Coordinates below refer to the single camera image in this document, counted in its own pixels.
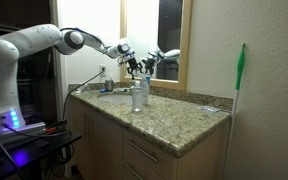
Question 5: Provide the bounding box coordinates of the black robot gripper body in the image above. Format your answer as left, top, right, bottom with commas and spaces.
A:
127, 58, 143, 73

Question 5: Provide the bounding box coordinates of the green label pump bottle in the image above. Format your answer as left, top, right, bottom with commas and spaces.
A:
105, 75, 114, 92

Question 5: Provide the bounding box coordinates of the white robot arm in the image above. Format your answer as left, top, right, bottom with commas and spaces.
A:
0, 24, 141, 128

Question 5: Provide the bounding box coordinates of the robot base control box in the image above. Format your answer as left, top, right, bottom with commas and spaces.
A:
0, 109, 46, 143

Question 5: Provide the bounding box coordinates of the white bottle blue cap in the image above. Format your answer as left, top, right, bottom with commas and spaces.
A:
141, 76, 150, 105

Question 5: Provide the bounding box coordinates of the clear plastic bottle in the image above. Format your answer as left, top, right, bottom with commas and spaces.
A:
132, 81, 142, 112

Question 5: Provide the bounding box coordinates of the chrome faucet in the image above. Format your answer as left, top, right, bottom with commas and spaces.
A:
113, 87, 130, 92

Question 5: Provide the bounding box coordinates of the white sink basin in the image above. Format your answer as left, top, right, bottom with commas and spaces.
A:
98, 94, 132, 104

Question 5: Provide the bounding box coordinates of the wood framed mirror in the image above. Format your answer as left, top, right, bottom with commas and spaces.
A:
120, 0, 192, 90

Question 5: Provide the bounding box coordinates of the small clear plastic packet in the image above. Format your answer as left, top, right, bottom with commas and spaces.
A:
201, 106, 220, 113

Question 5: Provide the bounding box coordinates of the wooden vanity cabinet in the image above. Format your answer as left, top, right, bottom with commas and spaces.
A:
71, 96, 229, 180

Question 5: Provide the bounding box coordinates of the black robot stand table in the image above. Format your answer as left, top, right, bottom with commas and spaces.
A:
0, 133, 81, 180

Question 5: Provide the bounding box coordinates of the white wall outlet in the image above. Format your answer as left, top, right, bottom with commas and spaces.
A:
99, 65, 106, 77

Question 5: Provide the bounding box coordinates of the black power cable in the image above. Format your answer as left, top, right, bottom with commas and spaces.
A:
61, 68, 106, 123

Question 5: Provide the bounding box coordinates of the upper drawer metal handle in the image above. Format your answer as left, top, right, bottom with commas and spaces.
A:
123, 138, 158, 163

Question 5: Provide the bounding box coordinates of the drawer metal handle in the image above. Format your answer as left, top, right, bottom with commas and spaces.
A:
123, 138, 158, 163
123, 163, 143, 180

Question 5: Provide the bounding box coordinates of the lower drawer metal handle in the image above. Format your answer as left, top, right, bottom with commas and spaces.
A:
123, 163, 143, 180

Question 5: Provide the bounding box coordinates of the grey cable at base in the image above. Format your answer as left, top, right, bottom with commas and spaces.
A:
0, 123, 25, 180

